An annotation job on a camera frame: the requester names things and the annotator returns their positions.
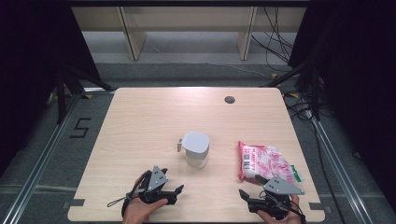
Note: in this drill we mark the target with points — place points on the metal floor rail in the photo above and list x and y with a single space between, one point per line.
37 168
339 168

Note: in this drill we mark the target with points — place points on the person's right hand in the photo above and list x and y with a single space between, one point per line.
280 221

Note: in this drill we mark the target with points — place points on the black stand legs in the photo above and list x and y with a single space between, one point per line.
316 93
61 96

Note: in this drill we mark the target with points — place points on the light wooden shelf unit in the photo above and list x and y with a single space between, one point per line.
134 43

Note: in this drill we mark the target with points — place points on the black curtain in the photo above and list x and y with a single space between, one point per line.
361 77
28 77

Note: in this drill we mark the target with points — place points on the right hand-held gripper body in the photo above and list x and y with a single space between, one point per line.
280 186

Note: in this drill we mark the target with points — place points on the yellow tape piece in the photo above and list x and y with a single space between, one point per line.
88 96
293 95
274 75

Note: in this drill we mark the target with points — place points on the pink and white plastic bag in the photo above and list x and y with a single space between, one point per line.
264 161

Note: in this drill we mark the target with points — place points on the grey table grommet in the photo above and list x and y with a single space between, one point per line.
229 100

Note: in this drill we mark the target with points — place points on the person's left hand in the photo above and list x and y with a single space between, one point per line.
138 211

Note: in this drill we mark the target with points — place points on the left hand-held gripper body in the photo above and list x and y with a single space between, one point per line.
155 180

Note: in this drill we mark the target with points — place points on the clear jug with white lid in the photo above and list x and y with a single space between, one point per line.
196 144

